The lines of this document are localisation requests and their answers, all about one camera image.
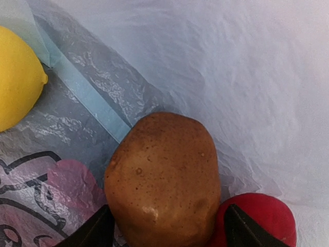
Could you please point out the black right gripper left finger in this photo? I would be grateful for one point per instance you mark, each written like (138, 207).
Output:
(97, 231)

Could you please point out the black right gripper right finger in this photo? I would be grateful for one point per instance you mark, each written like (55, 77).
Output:
(242, 230)

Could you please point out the light blue plastic bag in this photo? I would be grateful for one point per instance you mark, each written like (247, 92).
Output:
(255, 73)

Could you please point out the red fruit in bag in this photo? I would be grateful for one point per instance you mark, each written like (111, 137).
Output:
(271, 214)

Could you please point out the pale yellow fruit in bag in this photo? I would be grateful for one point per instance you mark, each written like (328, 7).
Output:
(22, 79)

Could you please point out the brown potato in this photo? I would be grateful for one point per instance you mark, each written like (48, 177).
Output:
(162, 183)

